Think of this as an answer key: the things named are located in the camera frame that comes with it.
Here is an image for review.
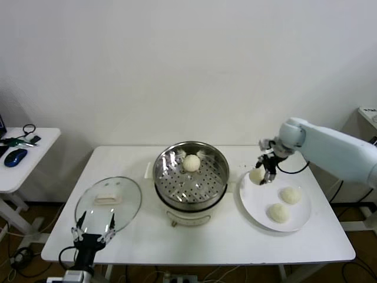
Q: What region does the glass pot lid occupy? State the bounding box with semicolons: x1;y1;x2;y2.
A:
74;176;143;236

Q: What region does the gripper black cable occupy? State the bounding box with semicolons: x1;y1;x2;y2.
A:
58;246;78;268
276;160;310;175

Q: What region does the white cabinet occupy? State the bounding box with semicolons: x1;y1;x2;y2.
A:
343;106;377;139

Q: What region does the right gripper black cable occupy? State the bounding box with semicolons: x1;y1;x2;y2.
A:
276;160;310;175

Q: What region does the steel steamer basket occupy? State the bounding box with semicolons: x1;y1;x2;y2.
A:
144;141;239;208

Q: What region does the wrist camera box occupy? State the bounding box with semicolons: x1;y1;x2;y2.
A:
258;138;277;154
47;269;95;283

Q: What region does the white side table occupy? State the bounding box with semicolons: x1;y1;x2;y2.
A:
0;126;62;238

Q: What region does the white rectangular table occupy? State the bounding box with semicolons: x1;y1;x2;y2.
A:
41;145;356;283

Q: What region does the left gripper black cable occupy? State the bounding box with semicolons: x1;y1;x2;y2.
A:
58;246;78;268

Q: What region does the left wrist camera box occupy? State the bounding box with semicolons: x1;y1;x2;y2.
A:
47;269;95;283

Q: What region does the black floor cable coil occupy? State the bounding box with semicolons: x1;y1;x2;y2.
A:
10;246;52;278

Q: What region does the white steamed baozi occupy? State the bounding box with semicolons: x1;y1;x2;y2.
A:
267;203;290;223
182;153;201;172
249;167;266;185
279;187;303;205

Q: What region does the black cable loop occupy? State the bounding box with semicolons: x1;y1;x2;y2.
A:
22;123;38;139

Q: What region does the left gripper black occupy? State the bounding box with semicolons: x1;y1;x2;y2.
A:
71;209;116;271

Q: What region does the black cable with plug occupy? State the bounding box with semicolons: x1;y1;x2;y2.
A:
329;179;345;204

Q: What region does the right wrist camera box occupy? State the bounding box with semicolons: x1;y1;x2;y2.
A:
258;138;277;154

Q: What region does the green pen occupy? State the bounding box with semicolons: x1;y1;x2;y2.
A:
0;137;39;147

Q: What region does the blue computer mouse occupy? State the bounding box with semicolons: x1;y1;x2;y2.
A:
4;148;28;168

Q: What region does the white power strip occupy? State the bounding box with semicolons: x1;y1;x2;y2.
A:
163;272;199;283

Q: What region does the white round plate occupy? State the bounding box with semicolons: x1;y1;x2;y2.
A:
238;169;312;233

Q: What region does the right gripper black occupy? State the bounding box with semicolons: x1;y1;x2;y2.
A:
254;153;280;186

